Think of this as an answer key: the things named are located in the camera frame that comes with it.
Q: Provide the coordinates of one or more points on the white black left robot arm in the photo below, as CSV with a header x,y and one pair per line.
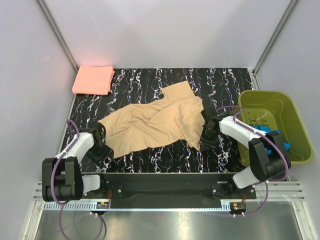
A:
x,y
62,180

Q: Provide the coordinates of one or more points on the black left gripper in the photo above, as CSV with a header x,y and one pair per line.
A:
x,y
107,152

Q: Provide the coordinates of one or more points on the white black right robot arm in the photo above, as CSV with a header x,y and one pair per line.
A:
x,y
267,152

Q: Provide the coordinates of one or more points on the olive green plastic bin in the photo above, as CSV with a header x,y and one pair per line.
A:
x,y
276,111

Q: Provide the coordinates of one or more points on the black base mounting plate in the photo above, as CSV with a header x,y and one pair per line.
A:
x,y
166,183

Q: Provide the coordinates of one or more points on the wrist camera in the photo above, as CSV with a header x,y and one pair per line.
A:
x,y
208,114
98,132

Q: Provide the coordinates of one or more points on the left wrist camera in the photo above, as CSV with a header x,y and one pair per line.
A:
x,y
98,132

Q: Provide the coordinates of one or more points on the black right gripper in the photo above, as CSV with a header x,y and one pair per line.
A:
x,y
203,142

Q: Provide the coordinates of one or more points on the aluminium corner post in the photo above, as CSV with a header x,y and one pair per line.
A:
x,y
57,33
275,35

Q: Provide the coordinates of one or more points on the beige t shirt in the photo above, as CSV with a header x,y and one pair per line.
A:
x,y
136,127

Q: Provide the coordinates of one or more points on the right aluminium corner post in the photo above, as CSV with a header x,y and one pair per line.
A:
x,y
275,35

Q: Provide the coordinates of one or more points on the left aluminium corner post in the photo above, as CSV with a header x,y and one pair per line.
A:
x,y
57,33

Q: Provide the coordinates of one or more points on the folded pink t shirt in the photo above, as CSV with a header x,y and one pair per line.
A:
x,y
93,80

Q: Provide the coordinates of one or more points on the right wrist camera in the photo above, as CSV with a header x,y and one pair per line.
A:
x,y
208,114

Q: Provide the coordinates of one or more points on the aluminium frame rail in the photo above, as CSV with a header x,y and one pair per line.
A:
x,y
211,201

